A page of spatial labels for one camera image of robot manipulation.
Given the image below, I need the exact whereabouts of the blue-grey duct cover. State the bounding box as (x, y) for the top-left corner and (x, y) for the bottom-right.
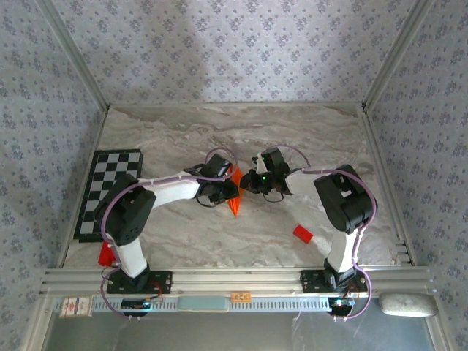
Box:
(177, 295), (230, 313)

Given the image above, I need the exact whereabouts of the grey slotted cable duct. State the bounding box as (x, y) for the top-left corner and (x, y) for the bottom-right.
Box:
(54, 295), (354, 314)

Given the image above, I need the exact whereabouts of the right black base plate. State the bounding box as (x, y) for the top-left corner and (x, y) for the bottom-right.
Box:
(300, 269), (368, 295)

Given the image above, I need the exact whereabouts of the small red block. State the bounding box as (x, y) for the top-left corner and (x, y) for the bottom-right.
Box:
(292, 224), (314, 244)

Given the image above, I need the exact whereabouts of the black grey checkerboard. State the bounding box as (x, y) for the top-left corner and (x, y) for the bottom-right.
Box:
(72, 148), (144, 243)

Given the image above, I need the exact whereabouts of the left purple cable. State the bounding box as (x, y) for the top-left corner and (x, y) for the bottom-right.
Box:
(99, 148), (238, 322)

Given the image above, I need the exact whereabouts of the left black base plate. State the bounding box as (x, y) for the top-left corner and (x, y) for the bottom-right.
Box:
(106, 270), (173, 295)

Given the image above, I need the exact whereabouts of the red white sticker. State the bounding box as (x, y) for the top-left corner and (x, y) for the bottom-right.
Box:
(59, 295), (92, 319)

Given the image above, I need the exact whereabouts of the left circuit board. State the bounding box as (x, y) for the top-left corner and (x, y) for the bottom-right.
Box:
(121, 298), (151, 312)

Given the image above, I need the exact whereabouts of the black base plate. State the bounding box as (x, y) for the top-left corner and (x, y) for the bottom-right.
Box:
(300, 269), (368, 295)
(106, 270), (173, 295)

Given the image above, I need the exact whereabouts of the aluminium frame post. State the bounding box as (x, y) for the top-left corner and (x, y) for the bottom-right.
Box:
(36, 0), (110, 110)
(361, 0), (436, 110)

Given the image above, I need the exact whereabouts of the purple cable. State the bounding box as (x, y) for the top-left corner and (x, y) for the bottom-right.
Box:
(99, 148), (238, 322)
(273, 145), (377, 322)

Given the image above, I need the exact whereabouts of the grey metal sheet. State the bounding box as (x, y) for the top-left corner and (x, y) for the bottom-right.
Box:
(43, 312), (439, 351)

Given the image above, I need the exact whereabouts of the red studded brick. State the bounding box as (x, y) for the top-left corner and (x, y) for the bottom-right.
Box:
(98, 241), (118, 266)

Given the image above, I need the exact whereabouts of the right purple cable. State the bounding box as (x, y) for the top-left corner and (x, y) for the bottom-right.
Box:
(273, 145), (377, 322)

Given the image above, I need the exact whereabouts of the aluminium side rail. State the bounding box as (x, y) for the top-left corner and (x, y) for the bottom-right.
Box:
(56, 108), (110, 268)
(360, 107), (418, 266)

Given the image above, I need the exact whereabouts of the aluminium mounting rail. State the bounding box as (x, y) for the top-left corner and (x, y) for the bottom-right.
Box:
(39, 266), (436, 295)

